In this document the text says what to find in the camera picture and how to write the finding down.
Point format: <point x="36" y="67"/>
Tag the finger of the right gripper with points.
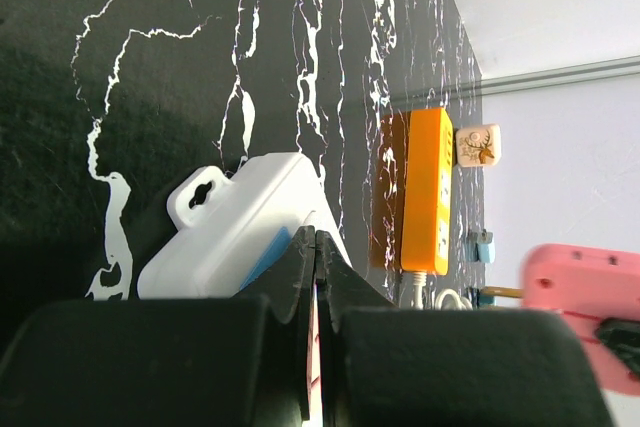
<point x="621" y="338"/>

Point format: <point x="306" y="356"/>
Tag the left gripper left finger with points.
<point x="238" y="361"/>

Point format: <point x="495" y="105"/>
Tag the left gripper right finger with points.
<point x="386" y="366"/>

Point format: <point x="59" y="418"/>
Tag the pink plug adapter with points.
<point x="585" y="286"/>

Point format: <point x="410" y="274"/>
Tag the white multicolour power strip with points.
<point x="231" y="229"/>

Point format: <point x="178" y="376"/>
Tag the light blue usb charger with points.
<point x="483" y="246"/>

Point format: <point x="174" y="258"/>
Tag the teal usb charger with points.
<point x="482" y="297"/>

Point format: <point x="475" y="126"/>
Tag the beige cube socket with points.
<point x="478" y="145"/>

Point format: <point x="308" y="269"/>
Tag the orange power strip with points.
<point x="428" y="193"/>

